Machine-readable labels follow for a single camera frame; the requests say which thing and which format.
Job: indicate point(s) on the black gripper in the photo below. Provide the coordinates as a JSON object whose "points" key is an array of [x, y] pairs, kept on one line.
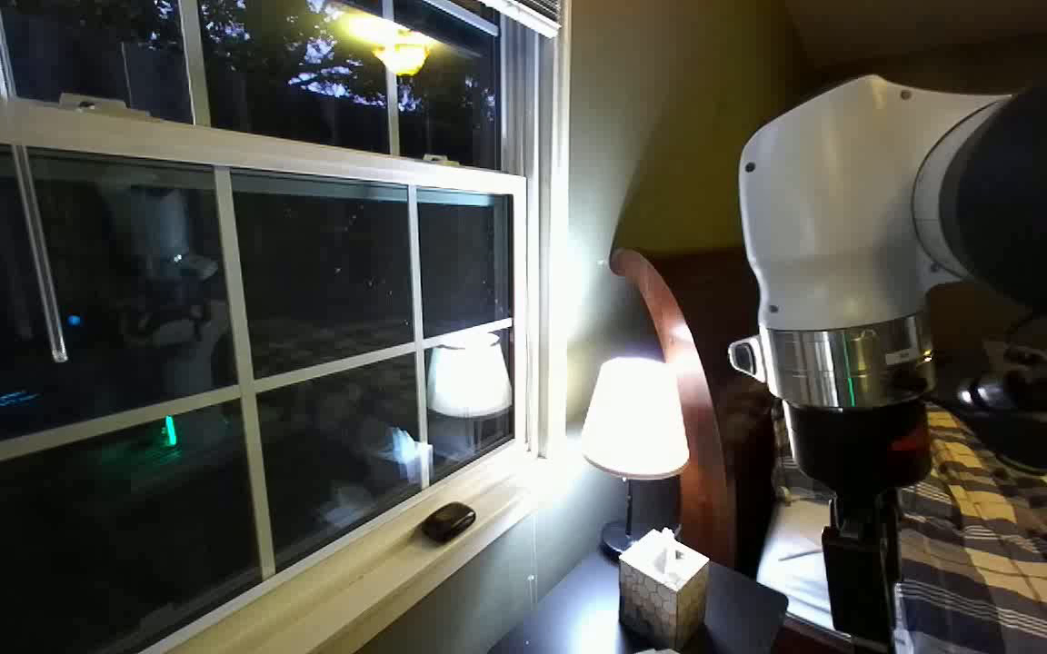
{"points": [[857, 439]]}

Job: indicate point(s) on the hexagon patterned tissue box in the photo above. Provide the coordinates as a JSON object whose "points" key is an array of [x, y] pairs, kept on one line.
{"points": [[663, 586]]}

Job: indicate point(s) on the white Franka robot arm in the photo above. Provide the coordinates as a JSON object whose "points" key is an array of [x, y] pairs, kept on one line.
{"points": [[838, 195]]}

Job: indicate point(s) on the white windowsill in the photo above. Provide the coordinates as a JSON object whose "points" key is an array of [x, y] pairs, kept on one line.
{"points": [[364, 576]]}

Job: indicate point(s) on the white bed sheet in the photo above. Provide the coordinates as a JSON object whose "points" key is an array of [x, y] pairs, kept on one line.
{"points": [[802, 557]]}

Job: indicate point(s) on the dark nightstand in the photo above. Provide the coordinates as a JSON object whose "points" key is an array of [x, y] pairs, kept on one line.
{"points": [[745, 611]]}

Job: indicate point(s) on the brown wooden headboard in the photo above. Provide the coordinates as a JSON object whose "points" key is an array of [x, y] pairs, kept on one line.
{"points": [[717, 400]]}

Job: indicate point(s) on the white shade table lamp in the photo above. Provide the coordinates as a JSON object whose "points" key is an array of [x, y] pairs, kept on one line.
{"points": [[634, 419]]}

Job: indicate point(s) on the small black glossy case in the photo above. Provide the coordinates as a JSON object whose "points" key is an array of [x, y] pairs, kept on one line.
{"points": [[450, 521]]}

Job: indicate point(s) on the white framed window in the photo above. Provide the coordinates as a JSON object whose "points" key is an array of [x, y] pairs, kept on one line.
{"points": [[236, 240]]}

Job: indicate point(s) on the clear blind wand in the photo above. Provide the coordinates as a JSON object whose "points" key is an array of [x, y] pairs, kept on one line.
{"points": [[38, 229]]}

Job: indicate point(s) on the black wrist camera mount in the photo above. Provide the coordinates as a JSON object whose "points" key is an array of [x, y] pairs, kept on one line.
{"points": [[1034, 383]]}

